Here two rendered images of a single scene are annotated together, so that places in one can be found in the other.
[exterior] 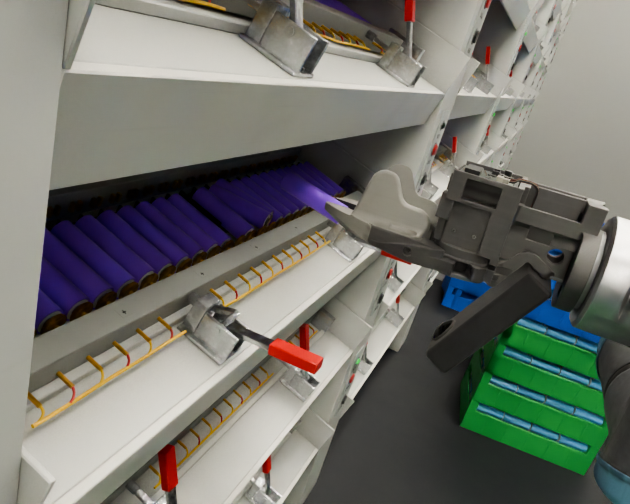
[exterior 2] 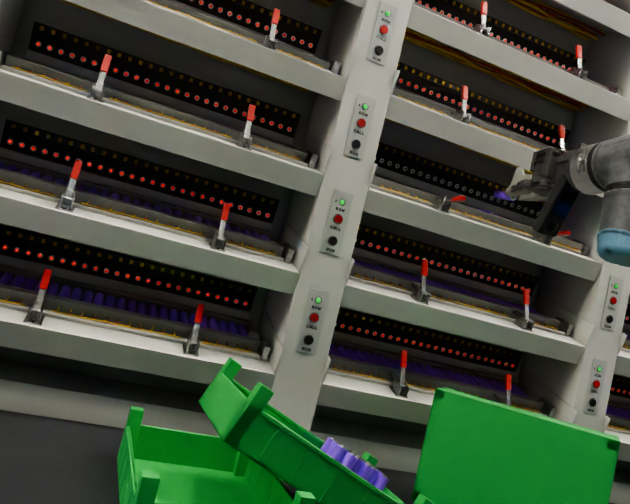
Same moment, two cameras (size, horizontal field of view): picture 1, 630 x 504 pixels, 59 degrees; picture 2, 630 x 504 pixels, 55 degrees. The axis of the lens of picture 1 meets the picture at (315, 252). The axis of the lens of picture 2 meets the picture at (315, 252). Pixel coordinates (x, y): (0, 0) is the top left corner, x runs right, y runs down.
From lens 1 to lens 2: 110 cm
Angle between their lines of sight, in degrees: 59
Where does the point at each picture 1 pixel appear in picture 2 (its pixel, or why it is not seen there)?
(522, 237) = (561, 167)
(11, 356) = (375, 137)
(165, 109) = (411, 110)
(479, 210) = (542, 162)
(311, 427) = (563, 414)
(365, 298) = (590, 309)
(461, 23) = not seen: hidden behind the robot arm
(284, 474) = not seen: hidden behind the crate
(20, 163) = (382, 105)
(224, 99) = (428, 114)
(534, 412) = not seen: outside the picture
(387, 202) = (519, 176)
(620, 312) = (578, 167)
